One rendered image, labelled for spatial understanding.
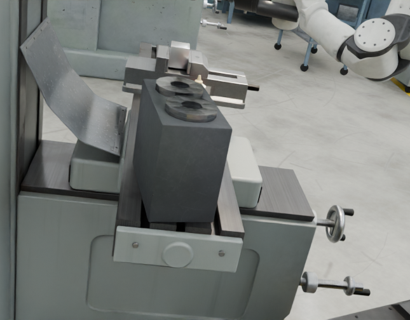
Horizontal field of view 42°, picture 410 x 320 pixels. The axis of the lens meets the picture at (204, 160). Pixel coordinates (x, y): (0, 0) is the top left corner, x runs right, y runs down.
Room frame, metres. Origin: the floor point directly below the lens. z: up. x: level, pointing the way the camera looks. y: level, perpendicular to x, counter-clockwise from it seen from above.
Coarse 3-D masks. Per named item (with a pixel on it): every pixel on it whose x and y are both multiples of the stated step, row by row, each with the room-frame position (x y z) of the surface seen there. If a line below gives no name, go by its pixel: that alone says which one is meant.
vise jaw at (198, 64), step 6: (192, 54) 1.51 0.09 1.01; (198, 54) 1.52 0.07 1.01; (192, 60) 1.45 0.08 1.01; (198, 60) 1.46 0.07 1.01; (204, 60) 1.49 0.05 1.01; (192, 66) 1.43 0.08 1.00; (198, 66) 1.43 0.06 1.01; (204, 66) 1.44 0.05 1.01; (192, 72) 1.43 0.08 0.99; (198, 72) 1.43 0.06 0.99; (204, 72) 1.44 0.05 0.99
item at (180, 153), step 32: (160, 96) 0.91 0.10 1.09; (192, 96) 0.92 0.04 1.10; (160, 128) 0.79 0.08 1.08; (192, 128) 0.80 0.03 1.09; (224, 128) 0.82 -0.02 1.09; (160, 160) 0.78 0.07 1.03; (192, 160) 0.80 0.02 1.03; (224, 160) 0.82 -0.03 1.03; (160, 192) 0.79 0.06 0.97; (192, 192) 0.80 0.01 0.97
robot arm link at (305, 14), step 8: (296, 0) 1.22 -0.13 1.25; (304, 0) 1.21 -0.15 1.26; (312, 0) 1.22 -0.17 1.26; (320, 0) 1.23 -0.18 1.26; (304, 8) 1.21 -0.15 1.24; (312, 8) 1.21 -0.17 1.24; (320, 8) 1.22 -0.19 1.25; (304, 16) 1.21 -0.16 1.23; (312, 16) 1.20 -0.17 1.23; (304, 24) 1.21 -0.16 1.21
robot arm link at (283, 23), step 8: (256, 0) 1.27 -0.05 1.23; (264, 0) 1.26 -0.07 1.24; (272, 0) 1.27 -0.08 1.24; (280, 0) 1.27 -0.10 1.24; (288, 0) 1.26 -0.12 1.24; (256, 8) 1.28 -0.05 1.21; (264, 8) 1.24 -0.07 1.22; (272, 8) 1.24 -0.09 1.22; (280, 8) 1.24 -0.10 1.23; (288, 8) 1.24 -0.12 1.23; (296, 8) 1.24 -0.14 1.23; (272, 16) 1.24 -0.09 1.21; (280, 16) 1.24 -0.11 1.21; (288, 16) 1.23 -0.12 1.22; (296, 16) 1.23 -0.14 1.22; (280, 24) 1.29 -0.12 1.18; (288, 24) 1.29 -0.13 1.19; (296, 24) 1.30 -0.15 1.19
